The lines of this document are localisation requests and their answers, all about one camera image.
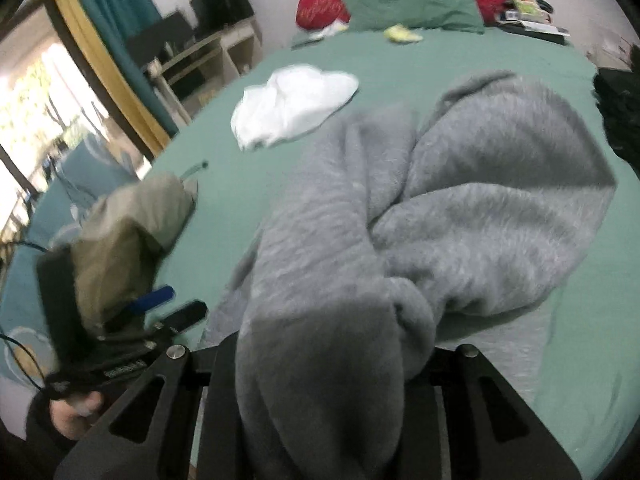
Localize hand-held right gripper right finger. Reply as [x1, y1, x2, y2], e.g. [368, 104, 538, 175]
[400, 344, 583, 480]

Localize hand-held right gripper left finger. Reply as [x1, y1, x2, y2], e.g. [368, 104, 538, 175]
[52, 332, 242, 480]

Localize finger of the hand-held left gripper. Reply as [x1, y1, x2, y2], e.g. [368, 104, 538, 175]
[125, 285, 176, 315]
[157, 300, 209, 335]

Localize grey hoodie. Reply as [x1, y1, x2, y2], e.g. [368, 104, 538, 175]
[200, 71, 619, 480]

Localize person's left forearm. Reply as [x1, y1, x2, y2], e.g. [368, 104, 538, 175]
[25, 394, 96, 478]

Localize pile of black clothes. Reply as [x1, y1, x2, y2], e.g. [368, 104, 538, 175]
[592, 67, 640, 173]

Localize person's left hand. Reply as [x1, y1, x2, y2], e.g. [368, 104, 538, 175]
[49, 389, 108, 437]

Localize olive green garment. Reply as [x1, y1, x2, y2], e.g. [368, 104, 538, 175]
[52, 172, 199, 330]

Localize bed with green sheet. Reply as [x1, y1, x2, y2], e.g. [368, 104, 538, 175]
[0, 25, 640, 480]

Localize small black pin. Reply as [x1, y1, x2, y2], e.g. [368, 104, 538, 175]
[180, 160, 210, 181]

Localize bright window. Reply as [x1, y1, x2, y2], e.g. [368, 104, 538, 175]
[0, 27, 152, 228]

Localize white garment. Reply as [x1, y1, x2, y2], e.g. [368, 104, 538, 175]
[230, 64, 361, 152]

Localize yellow curtain trim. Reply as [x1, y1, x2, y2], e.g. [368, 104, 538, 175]
[45, 0, 172, 157]

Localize black monitor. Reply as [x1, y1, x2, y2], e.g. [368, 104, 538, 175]
[127, 10, 194, 62]

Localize beige computer desk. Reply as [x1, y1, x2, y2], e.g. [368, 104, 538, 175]
[145, 15, 262, 127]

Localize teal curtain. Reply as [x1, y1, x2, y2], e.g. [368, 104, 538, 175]
[60, 0, 181, 137]

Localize black computer tower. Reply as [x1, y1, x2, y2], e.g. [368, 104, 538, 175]
[190, 0, 254, 37]

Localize small white cloth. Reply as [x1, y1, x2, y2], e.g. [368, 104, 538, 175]
[307, 20, 351, 41]

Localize small yellow-green cloth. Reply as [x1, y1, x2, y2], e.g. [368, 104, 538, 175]
[384, 24, 424, 44]

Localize black cable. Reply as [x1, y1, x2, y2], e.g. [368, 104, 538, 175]
[0, 240, 51, 392]

